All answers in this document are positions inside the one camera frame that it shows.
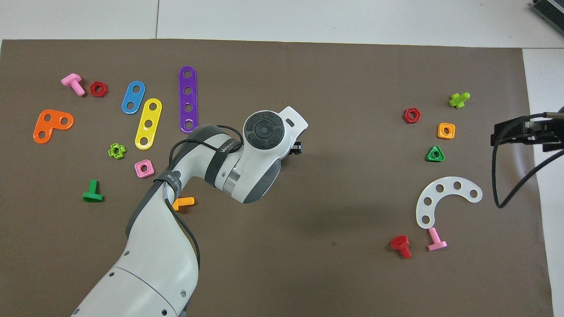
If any blue two-hole plate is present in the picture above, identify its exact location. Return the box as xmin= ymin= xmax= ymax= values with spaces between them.
xmin=121 ymin=81 xmax=146 ymax=115

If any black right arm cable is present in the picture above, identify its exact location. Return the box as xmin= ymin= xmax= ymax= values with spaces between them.
xmin=492 ymin=112 xmax=564 ymax=209

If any pink plastic screw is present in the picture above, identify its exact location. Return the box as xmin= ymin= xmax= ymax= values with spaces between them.
xmin=61 ymin=73 xmax=86 ymax=96
xmin=427 ymin=227 xmax=448 ymax=252

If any yellow three-hole plate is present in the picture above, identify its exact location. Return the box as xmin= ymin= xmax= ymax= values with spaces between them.
xmin=134 ymin=98 xmax=163 ymax=151

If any orange angled three-hole plate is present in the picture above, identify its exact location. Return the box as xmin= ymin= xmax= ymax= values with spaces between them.
xmin=33 ymin=109 xmax=74 ymax=144

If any pink square plastic nut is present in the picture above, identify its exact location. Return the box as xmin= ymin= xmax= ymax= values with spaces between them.
xmin=134 ymin=159 xmax=155 ymax=178

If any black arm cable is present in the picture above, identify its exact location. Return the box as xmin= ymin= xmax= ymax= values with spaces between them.
xmin=162 ymin=125 xmax=244 ymax=271
xmin=492 ymin=112 xmax=564 ymax=209

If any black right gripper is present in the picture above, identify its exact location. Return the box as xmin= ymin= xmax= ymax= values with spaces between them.
xmin=490 ymin=115 xmax=564 ymax=153

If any dark green plastic screw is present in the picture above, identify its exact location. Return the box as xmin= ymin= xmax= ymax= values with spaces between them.
xmin=82 ymin=179 xmax=104 ymax=203

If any red plastic screw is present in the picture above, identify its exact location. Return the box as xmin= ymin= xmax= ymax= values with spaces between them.
xmin=390 ymin=235 xmax=412 ymax=259

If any brown table mat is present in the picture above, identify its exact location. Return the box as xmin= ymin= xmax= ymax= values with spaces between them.
xmin=0 ymin=39 xmax=554 ymax=317

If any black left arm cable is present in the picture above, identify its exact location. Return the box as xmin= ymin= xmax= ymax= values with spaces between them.
xmin=162 ymin=125 xmax=244 ymax=271

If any lime green plastic screw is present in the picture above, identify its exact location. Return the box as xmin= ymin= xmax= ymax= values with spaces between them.
xmin=449 ymin=92 xmax=471 ymax=109

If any green triangular plastic nut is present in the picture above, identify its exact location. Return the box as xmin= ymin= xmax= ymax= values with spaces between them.
xmin=426 ymin=145 xmax=446 ymax=163

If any white curved five-hole plate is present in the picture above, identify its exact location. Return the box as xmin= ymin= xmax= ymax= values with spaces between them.
xmin=416 ymin=177 xmax=483 ymax=230

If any dark grey ribbed device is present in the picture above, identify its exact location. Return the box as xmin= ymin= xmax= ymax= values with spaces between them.
xmin=530 ymin=0 xmax=564 ymax=24

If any purple four-hole plate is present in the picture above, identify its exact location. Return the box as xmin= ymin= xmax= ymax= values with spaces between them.
xmin=178 ymin=66 xmax=199 ymax=134

